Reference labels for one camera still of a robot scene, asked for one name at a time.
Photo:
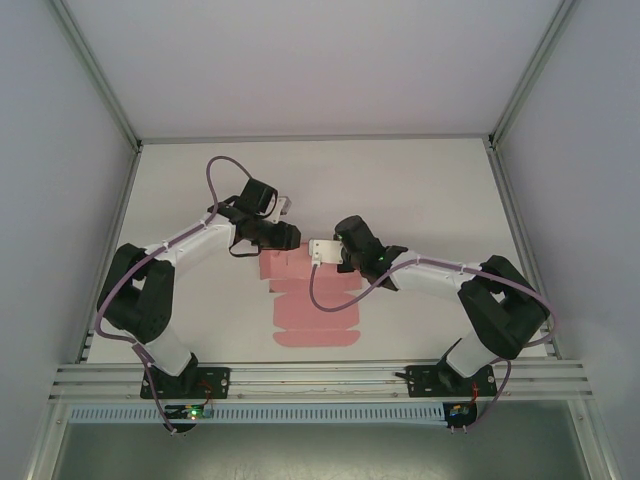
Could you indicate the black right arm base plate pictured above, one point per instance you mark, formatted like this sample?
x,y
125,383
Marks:
x,y
425,382

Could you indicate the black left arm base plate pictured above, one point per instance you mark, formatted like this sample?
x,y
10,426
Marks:
x,y
217,380

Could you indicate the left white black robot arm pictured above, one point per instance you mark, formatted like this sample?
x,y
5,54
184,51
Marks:
x,y
150,300

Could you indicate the aluminium table side rail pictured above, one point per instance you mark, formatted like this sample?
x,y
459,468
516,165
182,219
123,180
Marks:
x,y
122,200
507,200

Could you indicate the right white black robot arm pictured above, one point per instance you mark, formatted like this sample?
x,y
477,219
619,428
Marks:
x,y
500,310

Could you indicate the circuit board with green light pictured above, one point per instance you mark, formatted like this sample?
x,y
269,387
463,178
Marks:
x,y
192,413

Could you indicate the pink paper box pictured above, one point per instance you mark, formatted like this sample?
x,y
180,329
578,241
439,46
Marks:
x,y
310,325

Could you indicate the small circuit board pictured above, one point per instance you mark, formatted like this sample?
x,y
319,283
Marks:
x,y
457,412

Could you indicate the aluminium frame leg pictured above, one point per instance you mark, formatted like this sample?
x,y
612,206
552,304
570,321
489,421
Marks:
x,y
47,440
593,440

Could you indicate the aluminium frame post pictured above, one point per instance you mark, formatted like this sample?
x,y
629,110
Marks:
x,y
532,75
98,75

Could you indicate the aluminium mounting rail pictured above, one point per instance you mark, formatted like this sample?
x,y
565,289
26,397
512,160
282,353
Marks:
x,y
320,377

